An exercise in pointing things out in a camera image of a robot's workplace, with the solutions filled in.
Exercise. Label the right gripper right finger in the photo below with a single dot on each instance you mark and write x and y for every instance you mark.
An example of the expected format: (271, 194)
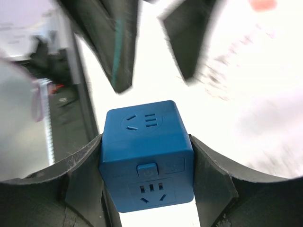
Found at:
(229, 194)

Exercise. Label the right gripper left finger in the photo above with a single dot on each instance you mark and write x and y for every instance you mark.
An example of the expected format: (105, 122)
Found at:
(70, 193)

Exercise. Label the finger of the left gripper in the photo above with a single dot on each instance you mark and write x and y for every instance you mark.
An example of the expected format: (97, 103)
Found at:
(185, 25)
(110, 29)

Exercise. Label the blue cube socket adapter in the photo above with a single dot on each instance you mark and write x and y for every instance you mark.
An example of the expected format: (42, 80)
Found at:
(146, 160)

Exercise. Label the pink plug adapter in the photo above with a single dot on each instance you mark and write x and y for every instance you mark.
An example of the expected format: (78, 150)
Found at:
(263, 5)

